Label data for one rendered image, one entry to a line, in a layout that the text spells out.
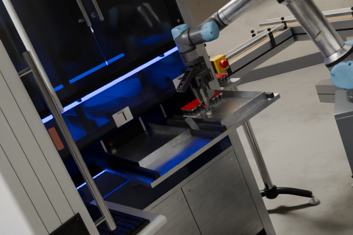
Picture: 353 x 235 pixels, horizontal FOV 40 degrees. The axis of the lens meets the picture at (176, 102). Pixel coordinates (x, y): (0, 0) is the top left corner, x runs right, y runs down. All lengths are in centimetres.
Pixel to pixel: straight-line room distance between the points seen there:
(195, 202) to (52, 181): 108
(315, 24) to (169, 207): 106
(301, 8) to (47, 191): 105
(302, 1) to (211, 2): 339
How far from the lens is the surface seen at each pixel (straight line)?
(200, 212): 239
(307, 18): 179
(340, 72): 180
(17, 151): 136
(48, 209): 142
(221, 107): 214
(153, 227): 163
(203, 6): 516
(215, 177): 240
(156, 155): 188
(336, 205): 286
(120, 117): 208
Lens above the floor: 158
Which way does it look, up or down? 17 degrees down
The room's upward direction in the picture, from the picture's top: 22 degrees counter-clockwise
